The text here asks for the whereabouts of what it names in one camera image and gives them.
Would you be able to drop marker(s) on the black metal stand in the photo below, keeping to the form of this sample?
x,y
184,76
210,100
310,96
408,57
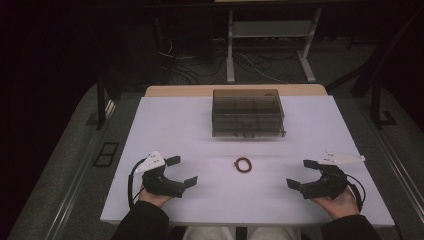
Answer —
x,y
376,100
101,103

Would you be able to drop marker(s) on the person's left hand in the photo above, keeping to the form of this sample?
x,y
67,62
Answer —
x,y
154,199

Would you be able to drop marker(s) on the brown transparent drawer box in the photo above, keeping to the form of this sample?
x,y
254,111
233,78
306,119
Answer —
x,y
248,113

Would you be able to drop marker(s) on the person's right hand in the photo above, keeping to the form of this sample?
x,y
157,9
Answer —
x,y
340,206

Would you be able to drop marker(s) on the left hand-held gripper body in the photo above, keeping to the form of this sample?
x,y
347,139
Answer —
x,y
156,183

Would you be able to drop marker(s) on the black rectangular floor frame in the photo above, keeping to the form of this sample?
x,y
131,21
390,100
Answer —
x,y
106,154

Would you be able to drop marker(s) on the white metal stand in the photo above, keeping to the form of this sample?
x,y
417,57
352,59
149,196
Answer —
x,y
271,30

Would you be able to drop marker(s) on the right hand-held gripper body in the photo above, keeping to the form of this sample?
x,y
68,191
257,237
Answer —
x,y
328,183

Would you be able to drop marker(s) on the metal floor rail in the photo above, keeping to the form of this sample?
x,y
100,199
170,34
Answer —
x,y
396,173
71,196

